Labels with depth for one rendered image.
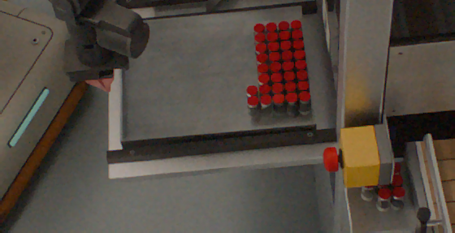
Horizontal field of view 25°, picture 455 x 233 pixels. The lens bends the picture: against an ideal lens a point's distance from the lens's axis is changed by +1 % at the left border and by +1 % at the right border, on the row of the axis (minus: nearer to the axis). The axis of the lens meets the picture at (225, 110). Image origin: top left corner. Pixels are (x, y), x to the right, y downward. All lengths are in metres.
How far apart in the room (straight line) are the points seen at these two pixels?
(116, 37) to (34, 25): 1.28
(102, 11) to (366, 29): 0.38
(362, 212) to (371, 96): 0.22
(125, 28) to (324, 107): 0.47
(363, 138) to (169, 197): 1.21
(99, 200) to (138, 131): 0.98
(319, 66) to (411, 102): 0.29
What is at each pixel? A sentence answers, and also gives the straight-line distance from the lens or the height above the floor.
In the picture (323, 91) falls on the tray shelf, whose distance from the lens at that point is 1.80.
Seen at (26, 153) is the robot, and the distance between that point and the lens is 2.68.
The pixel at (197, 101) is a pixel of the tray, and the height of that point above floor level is 0.88.
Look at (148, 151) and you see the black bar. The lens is 1.74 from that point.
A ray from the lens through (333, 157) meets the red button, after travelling 1.58.
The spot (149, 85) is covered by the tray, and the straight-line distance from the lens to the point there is 1.83.
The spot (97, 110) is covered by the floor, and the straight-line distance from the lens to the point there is 2.89.
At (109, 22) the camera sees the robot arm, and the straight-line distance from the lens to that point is 1.47.
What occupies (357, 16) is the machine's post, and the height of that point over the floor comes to 1.29.
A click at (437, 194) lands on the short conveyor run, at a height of 0.97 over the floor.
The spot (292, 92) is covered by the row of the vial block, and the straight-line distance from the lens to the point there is 1.75.
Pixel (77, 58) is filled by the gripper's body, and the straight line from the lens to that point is 1.60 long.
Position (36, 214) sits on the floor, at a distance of 2.77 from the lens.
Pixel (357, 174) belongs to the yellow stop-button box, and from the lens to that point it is 1.58.
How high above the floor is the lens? 2.38
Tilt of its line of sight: 57 degrees down
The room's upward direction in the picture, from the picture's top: 8 degrees counter-clockwise
